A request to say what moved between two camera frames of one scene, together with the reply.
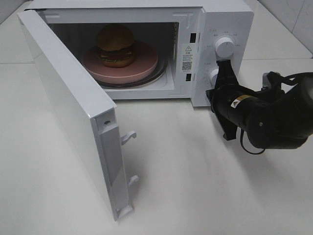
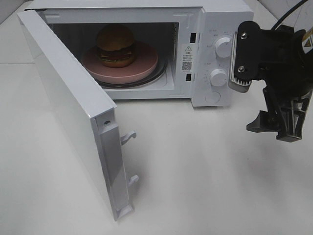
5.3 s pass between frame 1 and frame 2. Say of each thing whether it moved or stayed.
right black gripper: moved
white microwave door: stayed
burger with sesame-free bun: stayed
